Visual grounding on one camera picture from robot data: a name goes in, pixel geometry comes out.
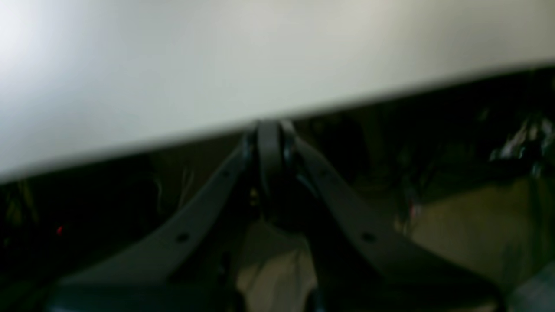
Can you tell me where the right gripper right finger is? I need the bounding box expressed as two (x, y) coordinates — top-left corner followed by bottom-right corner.
(282, 122), (507, 312)

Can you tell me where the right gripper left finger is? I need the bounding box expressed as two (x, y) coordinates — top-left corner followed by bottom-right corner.
(44, 120), (281, 312)

